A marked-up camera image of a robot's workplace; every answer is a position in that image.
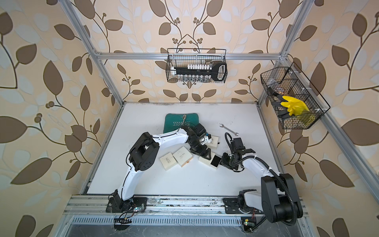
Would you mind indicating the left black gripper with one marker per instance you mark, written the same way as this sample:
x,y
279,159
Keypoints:
x,y
202,152

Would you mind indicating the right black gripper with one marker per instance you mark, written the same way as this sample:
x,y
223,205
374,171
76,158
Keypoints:
x,y
223,161

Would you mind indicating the cream jewelry box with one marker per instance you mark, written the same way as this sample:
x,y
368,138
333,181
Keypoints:
x,y
168,161
182,156
214,162
213,142

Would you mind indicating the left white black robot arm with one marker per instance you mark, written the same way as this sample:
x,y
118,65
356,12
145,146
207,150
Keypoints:
x,y
144,152

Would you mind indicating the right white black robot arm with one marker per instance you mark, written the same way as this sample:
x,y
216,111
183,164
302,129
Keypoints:
x,y
277,197

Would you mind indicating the silver open-end wrench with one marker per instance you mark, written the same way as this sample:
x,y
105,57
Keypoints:
x,y
228,129

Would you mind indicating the silver wrench on case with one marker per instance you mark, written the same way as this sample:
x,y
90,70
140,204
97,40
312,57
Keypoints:
x,y
184,120

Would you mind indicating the green plastic tool case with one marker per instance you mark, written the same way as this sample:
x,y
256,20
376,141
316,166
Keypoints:
x,y
173,121

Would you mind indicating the black socket holder tool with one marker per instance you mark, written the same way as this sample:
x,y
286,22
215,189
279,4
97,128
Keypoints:
x,y
215,71

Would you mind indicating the black pliers in basket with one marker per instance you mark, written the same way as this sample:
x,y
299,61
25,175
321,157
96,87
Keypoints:
x,y
282,111

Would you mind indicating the yellow rubber glove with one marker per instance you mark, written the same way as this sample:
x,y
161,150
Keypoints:
x,y
295,106

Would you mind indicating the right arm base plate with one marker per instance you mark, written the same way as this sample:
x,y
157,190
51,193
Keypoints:
x,y
236,206

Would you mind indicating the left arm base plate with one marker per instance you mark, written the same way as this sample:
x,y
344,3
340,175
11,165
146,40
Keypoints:
x,y
137,204

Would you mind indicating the right black wire basket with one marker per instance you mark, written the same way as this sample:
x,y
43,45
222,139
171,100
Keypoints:
x,y
288,82

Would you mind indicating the black wire basket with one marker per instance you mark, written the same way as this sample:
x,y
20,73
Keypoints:
x,y
184,56
288,82

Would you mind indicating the back black wire basket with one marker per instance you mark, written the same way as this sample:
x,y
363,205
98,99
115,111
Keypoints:
x,y
184,56

